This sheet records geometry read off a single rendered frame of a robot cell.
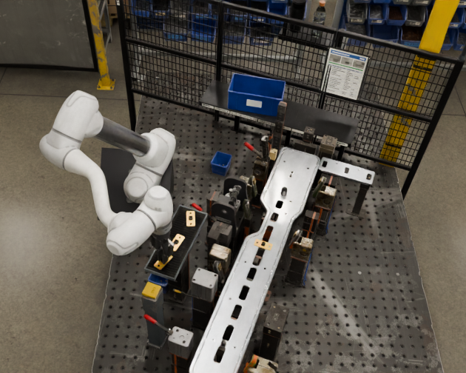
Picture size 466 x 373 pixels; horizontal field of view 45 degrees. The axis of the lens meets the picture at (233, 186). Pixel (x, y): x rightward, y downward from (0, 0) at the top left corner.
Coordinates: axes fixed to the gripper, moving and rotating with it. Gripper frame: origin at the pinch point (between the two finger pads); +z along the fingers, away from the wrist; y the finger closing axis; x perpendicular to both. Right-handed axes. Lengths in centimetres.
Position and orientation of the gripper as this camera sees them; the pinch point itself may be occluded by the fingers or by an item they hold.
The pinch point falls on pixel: (163, 255)
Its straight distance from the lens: 238.5
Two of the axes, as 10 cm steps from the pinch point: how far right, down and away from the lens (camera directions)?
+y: 8.1, 4.7, -3.5
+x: 5.8, -6.0, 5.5
